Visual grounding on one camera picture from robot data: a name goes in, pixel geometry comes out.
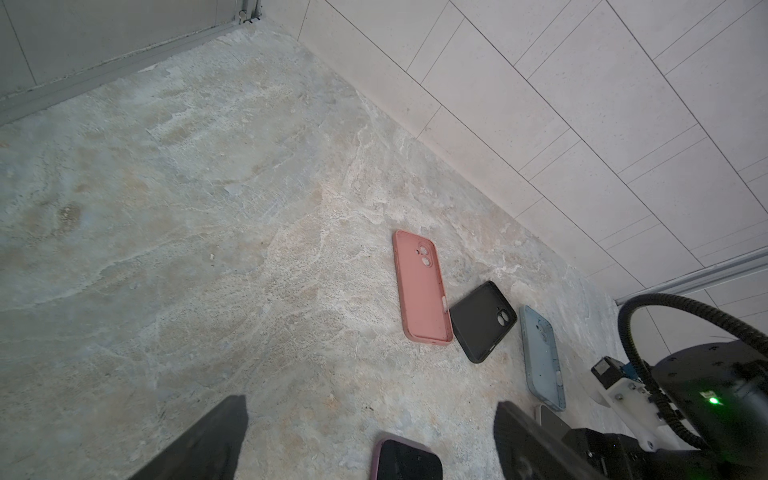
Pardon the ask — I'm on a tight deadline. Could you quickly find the light blue phone case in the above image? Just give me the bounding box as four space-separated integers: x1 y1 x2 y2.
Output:
519 305 566 412

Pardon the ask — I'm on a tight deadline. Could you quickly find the black phone case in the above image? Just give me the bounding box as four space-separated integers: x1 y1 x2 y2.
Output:
449 281 518 364

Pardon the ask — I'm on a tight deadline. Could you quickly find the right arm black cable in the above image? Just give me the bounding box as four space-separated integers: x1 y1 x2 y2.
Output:
617 292 768 451

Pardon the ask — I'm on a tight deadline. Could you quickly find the purple-edged black phone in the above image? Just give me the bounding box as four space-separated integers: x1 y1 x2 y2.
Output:
369 436 444 480

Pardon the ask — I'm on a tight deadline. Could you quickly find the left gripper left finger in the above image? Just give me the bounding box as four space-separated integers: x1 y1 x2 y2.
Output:
131 395 249 480

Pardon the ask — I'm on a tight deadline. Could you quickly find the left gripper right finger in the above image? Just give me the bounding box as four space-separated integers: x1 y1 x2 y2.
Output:
493 401 605 479

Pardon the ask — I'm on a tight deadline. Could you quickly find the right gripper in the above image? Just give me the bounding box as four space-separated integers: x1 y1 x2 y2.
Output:
562 428 729 480

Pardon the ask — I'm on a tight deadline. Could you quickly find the pink phone case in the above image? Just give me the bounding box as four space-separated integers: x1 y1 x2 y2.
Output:
392 230 454 346

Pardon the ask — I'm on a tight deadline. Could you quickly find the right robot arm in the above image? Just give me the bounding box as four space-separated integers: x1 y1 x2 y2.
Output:
563 341 767 479

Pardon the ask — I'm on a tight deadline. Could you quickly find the middle black phone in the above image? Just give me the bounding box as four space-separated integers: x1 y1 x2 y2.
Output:
534 404 571 440

